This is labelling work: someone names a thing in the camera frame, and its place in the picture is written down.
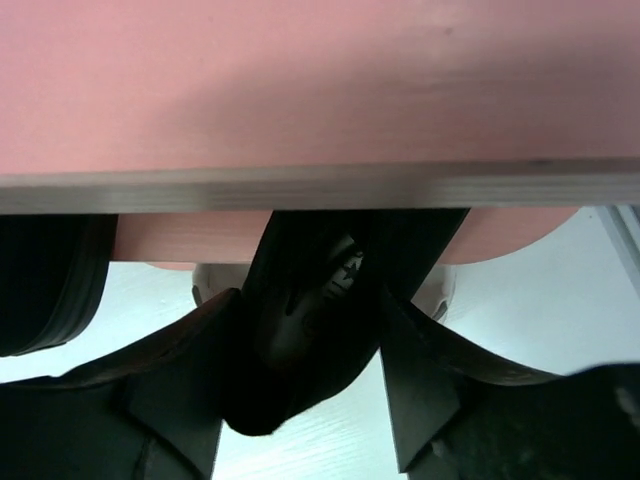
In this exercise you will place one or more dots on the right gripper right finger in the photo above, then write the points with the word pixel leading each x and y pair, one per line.
pixel 459 411

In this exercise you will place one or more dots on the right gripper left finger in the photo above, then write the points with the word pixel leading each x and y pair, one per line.
pixel 146 411

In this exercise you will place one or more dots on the white sneaker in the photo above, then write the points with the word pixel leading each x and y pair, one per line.
pixel 435 294
pixel 208 280

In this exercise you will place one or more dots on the black sneaker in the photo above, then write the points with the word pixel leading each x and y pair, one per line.
pixel 309 315
pixel 53 274

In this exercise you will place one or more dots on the pink three-tier shoe shelf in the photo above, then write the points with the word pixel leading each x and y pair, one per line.
pixel 226 108

